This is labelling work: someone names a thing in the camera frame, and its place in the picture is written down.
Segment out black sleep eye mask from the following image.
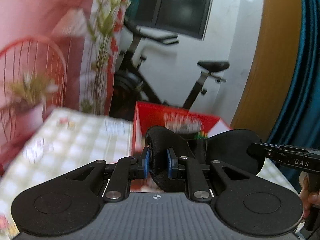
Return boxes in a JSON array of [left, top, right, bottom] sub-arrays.
[[145, 126, 265, 192]]

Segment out green plush tasselled ball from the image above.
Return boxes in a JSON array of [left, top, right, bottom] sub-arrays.
[[194, 131, 208, 139]]

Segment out person's right hand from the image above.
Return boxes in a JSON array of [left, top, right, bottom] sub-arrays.
[[299, 172, 319, 231]]

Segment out teal curtain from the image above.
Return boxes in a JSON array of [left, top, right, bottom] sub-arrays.
[[265, 0, 320, 196]]

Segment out red strawberry cardboard box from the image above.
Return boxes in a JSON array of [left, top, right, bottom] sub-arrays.
[[130, 101, 232, 193]]

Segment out black exercise bike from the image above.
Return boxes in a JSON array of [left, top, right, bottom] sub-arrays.
[[109, 19, 231, 120]]

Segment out plaid bunny tablecloth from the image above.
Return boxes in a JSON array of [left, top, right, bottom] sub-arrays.
[[0, 107, 301, 240]]

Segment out brown wooden door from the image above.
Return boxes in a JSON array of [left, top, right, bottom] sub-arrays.
[[231, 0, 302, 141]]

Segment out red plant print backdrop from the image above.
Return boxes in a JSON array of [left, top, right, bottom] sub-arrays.
[[1, 0, 129, 173]]

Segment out dark wall television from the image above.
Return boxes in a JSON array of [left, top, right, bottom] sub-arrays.
[[126, 0, 212, 39]]

